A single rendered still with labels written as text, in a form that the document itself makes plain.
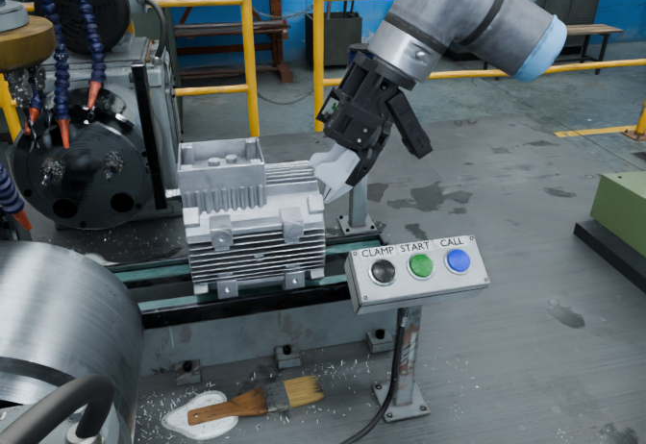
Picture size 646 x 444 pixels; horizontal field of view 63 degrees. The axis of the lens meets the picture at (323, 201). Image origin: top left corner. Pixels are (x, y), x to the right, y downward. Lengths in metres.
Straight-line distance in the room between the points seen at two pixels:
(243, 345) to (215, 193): 0.27
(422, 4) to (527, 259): 0.69
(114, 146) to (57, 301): 0.51
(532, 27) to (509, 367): 0.53
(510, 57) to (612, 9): 6.84
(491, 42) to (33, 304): 0.59
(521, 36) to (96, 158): 0.72
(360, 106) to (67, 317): 0.43
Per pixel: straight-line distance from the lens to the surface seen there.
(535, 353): 0.99
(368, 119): 0.70
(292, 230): 0.75
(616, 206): 1.31
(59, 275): 0.58
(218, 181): 0.75
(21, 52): 0.71
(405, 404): 0.86
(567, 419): 0.91
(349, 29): 5.52
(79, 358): 0.51
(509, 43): 0.73
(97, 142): 1.02
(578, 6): 6.67
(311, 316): 0.88
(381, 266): 0.65
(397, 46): 0.69
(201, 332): 0.87
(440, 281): 0.68
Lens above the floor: 1.46
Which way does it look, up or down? 29 degrees down
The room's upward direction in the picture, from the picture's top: straight up
